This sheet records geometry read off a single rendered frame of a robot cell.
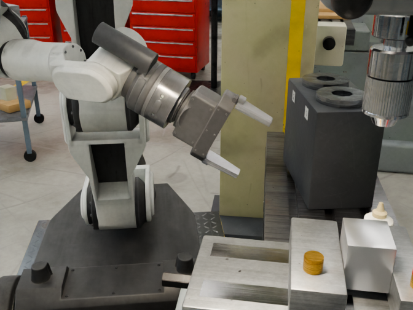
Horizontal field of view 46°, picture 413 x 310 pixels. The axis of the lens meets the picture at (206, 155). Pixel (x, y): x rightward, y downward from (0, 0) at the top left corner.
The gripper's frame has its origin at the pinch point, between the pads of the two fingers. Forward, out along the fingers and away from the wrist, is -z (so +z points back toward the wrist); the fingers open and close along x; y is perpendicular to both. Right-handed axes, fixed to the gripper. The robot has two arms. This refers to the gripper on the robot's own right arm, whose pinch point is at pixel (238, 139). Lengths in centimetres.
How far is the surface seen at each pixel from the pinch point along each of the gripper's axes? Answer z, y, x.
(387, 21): -5.1, -20.7, 27.9
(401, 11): -4.3, -27.6, 29.7
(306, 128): -10.1, 12.9, 2.8
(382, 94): -8.8, -21.1, 21.9
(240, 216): -30, 147, -106
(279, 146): -11.1, 36.3, -13.0
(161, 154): 28, 222, -141
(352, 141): -17.3, 10.0, 5.9
